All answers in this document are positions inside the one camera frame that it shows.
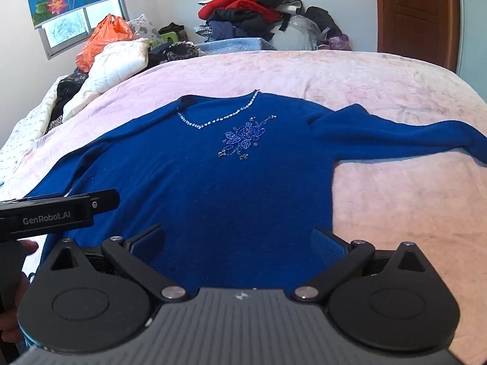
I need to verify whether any pile of dark red clothes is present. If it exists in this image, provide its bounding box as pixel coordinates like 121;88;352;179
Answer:
194;0;303;42

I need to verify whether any black patterned garment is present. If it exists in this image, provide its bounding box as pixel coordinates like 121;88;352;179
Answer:
44;68;91;135

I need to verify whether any orange plastic bag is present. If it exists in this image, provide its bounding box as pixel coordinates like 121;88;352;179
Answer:
75;14;135;73

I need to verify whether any green black box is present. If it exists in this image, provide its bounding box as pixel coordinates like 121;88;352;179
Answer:
158;23;187;45

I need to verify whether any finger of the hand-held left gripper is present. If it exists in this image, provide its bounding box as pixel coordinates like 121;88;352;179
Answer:
22;189;121;214

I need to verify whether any dark leopard cloth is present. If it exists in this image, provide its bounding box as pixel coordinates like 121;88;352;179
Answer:
146;40;200;70

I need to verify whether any clear plastic bag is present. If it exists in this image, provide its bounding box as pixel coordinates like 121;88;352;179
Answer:
273;14;324;51

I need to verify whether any blue beaded sweater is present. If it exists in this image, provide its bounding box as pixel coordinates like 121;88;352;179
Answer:
23;89;487;298

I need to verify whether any person's left hand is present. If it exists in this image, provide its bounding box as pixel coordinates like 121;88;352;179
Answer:
0;239;39;345

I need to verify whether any white quilted jacket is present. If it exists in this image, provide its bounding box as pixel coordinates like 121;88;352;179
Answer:
62;38;150;122

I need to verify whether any black bag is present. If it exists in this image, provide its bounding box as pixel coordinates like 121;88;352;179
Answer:
304;6;343;39

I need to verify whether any floral pillow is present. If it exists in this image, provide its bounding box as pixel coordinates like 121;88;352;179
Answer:
127;14;168;48

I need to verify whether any brown wooden door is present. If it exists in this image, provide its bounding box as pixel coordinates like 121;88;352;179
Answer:
374;0;462;72

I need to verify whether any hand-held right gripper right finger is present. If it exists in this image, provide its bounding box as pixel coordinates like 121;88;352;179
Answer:
292;227;439;302

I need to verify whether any purple cloth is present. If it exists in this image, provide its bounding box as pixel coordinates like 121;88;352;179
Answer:
328;34;352;51

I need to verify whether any pink bed blanket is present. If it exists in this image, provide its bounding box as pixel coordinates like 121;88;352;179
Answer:
0;49;487;365

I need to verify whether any window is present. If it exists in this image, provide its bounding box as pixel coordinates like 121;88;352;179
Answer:
40;0;128;61

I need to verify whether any light blue folded blanket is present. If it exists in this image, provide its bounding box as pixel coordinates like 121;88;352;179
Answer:
196;37;276;56

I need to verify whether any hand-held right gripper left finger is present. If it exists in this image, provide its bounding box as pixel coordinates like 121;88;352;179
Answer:
36;224;190;303

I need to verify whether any white printed quilt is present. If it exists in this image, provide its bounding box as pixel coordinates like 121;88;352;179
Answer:
0;75;67;189

